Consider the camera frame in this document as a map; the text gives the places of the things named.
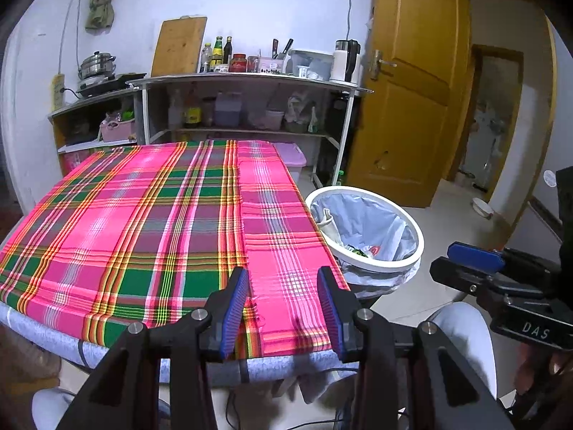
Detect white bowl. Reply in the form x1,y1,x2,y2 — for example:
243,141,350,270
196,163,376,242
472,197,495,220

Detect person's left leg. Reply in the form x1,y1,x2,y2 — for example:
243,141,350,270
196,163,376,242
31,387,83,430

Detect pink plastic basket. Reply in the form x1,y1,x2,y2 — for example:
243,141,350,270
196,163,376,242
99,116,138,142

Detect clear plastic container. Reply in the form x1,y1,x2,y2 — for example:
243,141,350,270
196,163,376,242
288,49,336,81

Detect yellow wooden door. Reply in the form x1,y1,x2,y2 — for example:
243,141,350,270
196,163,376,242
346,0,472,210

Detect pink green plaid tablecloth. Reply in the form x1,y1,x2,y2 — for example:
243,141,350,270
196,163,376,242
0,140,352,360

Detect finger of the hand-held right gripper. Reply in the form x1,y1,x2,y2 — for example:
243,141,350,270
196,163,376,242
430,256,511,305
448,242,538,278

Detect white paper bag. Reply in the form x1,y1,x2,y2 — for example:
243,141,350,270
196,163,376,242
318,208,347,252

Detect oil bottle yellow label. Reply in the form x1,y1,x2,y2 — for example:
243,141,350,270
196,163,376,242
183,85,202,127

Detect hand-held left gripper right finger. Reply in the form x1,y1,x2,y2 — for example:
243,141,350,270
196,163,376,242
317,266,515,430

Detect yellowish power strip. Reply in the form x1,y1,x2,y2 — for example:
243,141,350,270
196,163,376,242
49,72,66,111

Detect crumpled plastic bags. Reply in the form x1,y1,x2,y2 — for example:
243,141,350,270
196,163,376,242
285,91,321,134

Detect grey metal shelf unit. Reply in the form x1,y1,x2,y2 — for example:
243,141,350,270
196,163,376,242
126,72,375,187

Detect wooden cutting board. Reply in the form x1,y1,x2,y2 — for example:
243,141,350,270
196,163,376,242
151,16,208,77

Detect person's right leg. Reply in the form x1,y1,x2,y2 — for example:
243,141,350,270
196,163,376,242
432,302,499,399

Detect white plastic bottle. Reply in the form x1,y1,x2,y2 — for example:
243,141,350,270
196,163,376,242
167,89,184,129

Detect metal door handle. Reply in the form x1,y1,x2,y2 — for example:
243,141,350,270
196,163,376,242
366,49,398,82

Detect person's right hand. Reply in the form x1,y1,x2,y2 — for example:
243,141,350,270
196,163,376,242
515,347,573,399

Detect white electric kettle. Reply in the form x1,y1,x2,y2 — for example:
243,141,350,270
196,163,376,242
330,39,361,84

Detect grey plastic bin liner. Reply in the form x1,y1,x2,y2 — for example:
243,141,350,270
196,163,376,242
310,192,422,296

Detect white round trash bin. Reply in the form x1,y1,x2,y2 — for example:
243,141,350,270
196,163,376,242
305,186,425,299

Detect small wooden shelf unit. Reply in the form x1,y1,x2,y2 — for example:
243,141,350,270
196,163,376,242
48,89,144,176

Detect pink knife holder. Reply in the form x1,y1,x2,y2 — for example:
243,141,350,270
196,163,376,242
258,56,285,75

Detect pink lidded storage box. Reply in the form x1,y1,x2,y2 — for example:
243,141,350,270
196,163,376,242
270,142,308,185

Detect black induction cooker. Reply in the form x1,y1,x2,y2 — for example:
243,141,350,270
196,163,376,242
73,72,148,99

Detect person's leg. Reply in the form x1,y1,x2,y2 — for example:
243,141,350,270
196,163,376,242
432,302,499,399
31,387,83,430

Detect steel cooking pot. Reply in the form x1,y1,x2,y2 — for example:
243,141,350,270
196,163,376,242
78,51,117,82

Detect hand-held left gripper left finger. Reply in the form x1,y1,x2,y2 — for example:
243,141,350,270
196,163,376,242
56,267,250,430

